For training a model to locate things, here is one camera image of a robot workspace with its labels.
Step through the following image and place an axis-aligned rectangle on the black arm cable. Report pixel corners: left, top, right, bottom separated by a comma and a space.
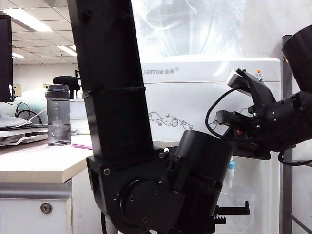
100, 211, 108, 234
277, 146, 312, 166

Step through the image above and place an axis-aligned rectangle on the white laptop stand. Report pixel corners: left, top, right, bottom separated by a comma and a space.
0, 128, 48, 147

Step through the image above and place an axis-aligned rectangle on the white desk drawer cabinet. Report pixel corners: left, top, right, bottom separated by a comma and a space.
0, 181, 103, 234

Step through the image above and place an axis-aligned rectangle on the pink printed card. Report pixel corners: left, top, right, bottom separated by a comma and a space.
71, 143, 93, 150

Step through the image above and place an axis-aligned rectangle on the black desk cable loop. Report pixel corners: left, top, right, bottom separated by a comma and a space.
15, 102, 34, 120

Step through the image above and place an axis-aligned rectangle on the white charging cable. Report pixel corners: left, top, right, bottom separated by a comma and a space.
23, 108, 48, 125

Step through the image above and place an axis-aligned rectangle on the round cabinet lock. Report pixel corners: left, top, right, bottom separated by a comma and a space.
40, 202, 53, 215

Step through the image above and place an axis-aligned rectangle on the white water dispenser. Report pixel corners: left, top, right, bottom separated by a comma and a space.
140, 55, 282, 234

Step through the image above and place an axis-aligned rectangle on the grey transparent water bottle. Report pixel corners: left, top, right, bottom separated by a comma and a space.
45, 84, 72, 146

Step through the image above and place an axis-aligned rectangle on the black flat laptop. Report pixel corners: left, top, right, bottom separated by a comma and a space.
0, 123, 48, 130

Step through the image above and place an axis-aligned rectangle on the blue cold water tap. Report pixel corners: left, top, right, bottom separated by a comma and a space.
224, 159, 236, 188

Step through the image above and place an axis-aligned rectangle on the black computer monitor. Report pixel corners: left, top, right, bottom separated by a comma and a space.
0, 14, 14, 103

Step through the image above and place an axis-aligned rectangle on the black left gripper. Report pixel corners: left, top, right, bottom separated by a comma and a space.
207, 201, 251, 232

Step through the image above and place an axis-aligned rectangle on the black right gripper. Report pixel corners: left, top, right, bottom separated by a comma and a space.
216, 110, 271, 161

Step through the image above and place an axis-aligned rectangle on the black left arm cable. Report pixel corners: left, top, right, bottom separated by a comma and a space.
100, 211, 108, 234

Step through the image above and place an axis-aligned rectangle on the plastic-wrapped water jug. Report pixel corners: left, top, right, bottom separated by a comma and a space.
130, 0, 247, 59

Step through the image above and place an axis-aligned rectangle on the black right camera cable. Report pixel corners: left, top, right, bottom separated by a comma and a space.
205, 87, 244, 141

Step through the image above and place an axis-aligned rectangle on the grey felt laptop sleeve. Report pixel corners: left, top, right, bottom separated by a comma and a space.
0, 114, 32, 129

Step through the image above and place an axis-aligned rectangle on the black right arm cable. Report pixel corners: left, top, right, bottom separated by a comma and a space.
277, 146, 312, 166

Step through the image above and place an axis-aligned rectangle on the grey metal rack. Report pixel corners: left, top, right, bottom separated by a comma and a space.
281, 34, 312, 234

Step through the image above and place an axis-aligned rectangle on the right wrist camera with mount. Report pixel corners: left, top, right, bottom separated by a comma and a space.
224, 68, 277, 108

